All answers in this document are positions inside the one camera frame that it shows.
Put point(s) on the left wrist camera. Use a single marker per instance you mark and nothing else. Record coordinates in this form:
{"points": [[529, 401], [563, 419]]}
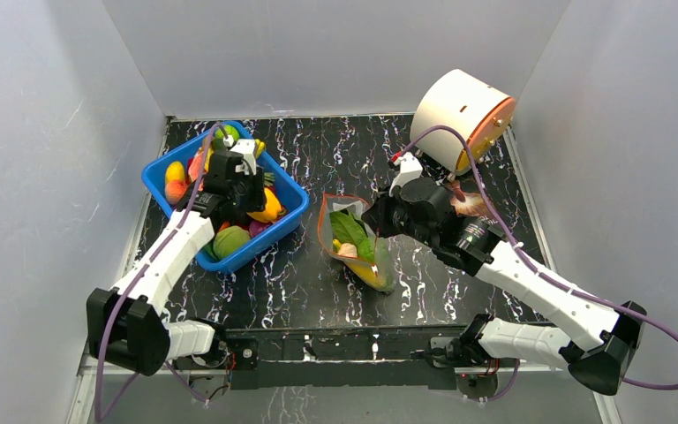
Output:
{"points": [[247, 149]]}

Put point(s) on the orange peach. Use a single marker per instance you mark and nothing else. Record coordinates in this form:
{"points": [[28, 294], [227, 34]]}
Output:
{"points": [[174, 191]]}

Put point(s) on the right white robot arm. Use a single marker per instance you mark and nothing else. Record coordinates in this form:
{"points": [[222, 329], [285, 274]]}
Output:
{"points": [[593, 342]]}

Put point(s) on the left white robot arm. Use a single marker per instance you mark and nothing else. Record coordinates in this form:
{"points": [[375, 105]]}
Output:
{"points": [[124, 322]]}

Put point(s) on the yellow lemon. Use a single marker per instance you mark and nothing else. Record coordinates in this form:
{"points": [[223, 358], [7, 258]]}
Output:
{"points": [[175, 172]]}

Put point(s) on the white cylindrical container orange lid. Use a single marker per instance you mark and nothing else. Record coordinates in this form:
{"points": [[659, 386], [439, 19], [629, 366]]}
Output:
{"points": [[478, 111]]}

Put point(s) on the yellow banana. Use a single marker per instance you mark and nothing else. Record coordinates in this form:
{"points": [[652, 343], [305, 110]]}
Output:
{"points": [[365, 266]]}

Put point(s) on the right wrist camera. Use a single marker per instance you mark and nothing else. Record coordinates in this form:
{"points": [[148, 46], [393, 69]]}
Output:
{"points": [[409, 168]]}

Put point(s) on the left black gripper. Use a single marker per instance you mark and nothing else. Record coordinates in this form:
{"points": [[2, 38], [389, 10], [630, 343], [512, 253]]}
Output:
{"points": [[257, 200]]}

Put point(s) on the dark book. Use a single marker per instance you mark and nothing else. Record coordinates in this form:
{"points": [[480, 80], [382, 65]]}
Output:
{"points": [[467, 204]]}

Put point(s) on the purple red onion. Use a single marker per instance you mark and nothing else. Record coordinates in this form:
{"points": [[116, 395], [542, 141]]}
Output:
{"points": [[255, 228]]}

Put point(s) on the green leaf vegetable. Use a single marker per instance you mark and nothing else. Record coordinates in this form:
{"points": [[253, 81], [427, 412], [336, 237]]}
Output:
{"points": [[347, 227]]}

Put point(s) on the clear zip top bag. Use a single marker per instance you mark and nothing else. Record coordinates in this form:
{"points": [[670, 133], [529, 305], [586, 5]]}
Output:
{"points": [[357, 205]]}

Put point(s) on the pale green cabbage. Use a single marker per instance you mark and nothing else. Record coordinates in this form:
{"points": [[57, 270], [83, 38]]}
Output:
{"points": [[229, 240]]}

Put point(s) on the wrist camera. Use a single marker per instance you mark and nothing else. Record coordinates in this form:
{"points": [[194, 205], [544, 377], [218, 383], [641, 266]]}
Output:
{"points": [[247, 149], [409, 168]]}

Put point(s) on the white garlic bulb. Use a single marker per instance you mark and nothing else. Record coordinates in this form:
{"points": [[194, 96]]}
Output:
{"points": [[347, 250]]}

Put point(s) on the blue plastic basket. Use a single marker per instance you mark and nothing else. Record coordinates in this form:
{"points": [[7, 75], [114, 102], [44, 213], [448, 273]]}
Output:
{"points": [[291, 195]]}

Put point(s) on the yellow bell pepper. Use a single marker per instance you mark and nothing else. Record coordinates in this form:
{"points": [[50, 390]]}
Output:
{"points": [[272, 211]]}

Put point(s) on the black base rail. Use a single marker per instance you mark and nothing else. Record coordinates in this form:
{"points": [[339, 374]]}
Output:
{"points": [[375, 356]]}

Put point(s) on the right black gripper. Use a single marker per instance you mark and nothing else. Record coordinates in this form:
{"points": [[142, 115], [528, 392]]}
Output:
{"points": [[379, 212]]}

